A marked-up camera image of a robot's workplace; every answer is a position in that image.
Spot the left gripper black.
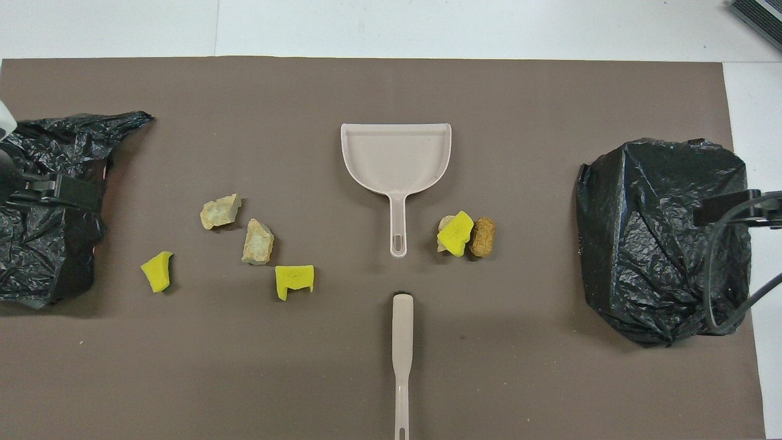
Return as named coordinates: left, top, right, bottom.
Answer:
left=0, top=147, right=106, bottom=211

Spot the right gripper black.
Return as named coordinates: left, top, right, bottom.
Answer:
left=693, top=189, right=782, bottom=230

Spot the yellow sponge piece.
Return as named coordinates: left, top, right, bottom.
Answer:
left=274, top=265, right=315, bottom=301
left=140, top=251, right=175, bottom=293
left=437, top=211, right=475, bottom=258

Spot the beige foam chunk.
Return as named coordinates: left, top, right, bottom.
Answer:
left=241, top=219, right=275, bottom=266
left=436, top=215, right=456, bottom=253
left=200, top=193, right=241, bottom=231

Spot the brown foam chunk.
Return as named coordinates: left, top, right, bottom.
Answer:
left=469, top=217, right=497, bottom=258

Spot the beige plastic dustpan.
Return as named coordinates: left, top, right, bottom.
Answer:
left=340, top=123, right=453, bottom=259

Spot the beige hand brush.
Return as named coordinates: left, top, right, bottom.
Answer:
left=392, top=291, right=414, bottom=440

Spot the right black garbage bag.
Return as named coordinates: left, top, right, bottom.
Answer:
left=0, top=111, right=153, bottom=309

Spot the black garbage bag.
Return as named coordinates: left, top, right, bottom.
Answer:
left=0, top=111, right=153, bottom=309
left=574, top=138, right=753, bottom=348

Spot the left black garbage bag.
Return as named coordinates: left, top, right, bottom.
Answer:
left=574, top=138, right=753, bottom=348

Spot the dark grey ribbed device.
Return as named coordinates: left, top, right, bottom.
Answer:
left=727, top=0, right=782, bottom=53

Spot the brown table mat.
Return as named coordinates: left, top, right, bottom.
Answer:
left=0, top=57, right=766, bottom=440

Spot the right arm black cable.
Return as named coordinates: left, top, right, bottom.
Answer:
left=703, top=192, right=782, bottom=336

